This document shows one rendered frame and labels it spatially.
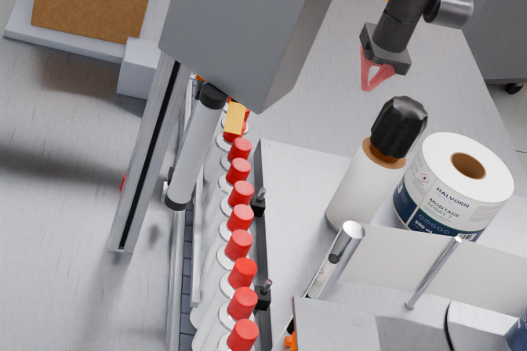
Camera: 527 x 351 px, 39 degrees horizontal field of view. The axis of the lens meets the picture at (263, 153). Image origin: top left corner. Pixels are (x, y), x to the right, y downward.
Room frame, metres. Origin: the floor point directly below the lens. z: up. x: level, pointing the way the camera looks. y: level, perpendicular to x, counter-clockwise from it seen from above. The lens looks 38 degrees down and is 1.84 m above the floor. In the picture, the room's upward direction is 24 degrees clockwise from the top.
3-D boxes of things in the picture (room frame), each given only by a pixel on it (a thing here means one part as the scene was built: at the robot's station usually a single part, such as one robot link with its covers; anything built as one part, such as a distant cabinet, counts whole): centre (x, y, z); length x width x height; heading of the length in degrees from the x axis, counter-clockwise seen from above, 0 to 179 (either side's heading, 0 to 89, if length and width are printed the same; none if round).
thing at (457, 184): (1.27, -0.39, 0.95); 0.20 x 0.20 x 0.14
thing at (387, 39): (1.10, -0.11, 1.31); 0.10 x 0.07 x 0.07; 19
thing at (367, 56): (1.11, -0.11, 1.23); 0.07 x 0.07 x 0.09; 19
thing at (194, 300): (1.24, 0.16, 0.96); 1.07 x 0.01 x 0.01; 18
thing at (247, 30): (0.85, 0.09, 1.38); 0.17 x 0.10 x 0.19; 73
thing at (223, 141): (1.01, 0.06, 0.98); 0.05 x 0.05 x 0.20
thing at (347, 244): (0.90, -0.18, 0.97); 0.05 x 0.05 x 0.19
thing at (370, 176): (1.13, -0.20, 1.03); 0.09 x 0.09 x 0.30
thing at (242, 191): (0.87, 0.01, 0.98); 0.05 x 0.05 x 0.20
